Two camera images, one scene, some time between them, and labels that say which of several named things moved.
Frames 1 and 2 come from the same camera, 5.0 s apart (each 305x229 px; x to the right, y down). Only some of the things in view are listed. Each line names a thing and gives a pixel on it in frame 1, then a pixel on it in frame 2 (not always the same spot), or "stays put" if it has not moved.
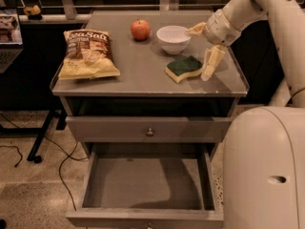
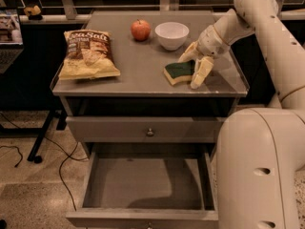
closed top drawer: [149, 129] stays put
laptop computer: [10, 37] stays put
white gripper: [219, 29] to [211, 41]
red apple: [140, 30] stays put
